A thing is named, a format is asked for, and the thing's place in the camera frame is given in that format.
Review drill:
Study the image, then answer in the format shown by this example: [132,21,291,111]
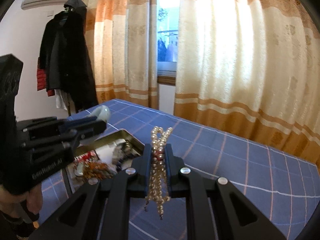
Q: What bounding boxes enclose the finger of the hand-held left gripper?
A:
[23,119,107,161]
[17,116,97,133]

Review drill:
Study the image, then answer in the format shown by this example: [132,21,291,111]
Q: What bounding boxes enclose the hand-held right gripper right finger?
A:
[165,143,287,240]

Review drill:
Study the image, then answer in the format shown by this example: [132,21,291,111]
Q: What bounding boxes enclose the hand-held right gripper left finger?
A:
[27,143,153,240]

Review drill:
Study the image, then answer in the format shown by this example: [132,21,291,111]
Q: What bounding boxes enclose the pale jade bangle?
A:
[88,105,111,124]

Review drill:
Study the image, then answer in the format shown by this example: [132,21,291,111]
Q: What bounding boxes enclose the pearl necklace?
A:
[143,126,174,221]

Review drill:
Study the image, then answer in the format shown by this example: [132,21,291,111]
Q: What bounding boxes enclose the pink floral tin box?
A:
[62,128,146,197]

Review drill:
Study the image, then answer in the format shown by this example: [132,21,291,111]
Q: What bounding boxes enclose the wooden bead string orange tassels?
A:
[79,161,118,181]

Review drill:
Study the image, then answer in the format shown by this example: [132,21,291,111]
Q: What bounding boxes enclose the person's left hand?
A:
[0,186,42,217]

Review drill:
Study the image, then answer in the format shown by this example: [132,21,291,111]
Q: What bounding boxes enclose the white hanging garment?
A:
[55,88,70,111]

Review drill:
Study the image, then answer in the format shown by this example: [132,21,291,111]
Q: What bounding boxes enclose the red padded jacket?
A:
[37,57,56,97]

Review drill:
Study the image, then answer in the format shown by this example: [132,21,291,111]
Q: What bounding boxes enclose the blue checked tablecloth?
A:
[37,99,319,240]

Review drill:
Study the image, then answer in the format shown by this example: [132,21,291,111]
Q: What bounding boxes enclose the black hanging coat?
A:
[38,0,99,112]

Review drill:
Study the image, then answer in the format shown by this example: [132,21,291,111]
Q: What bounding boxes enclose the wooden window sill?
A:
[157,75,177,86]

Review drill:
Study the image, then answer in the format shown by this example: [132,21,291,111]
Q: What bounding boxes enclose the narrow cream and orange curtain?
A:
[81,0,160,111]

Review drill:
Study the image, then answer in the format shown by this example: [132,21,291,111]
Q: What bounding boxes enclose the window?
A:
[156,0,181,72]

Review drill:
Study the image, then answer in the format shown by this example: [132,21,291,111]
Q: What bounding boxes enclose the wide cream and orange curtain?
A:
[173,0,320,167]

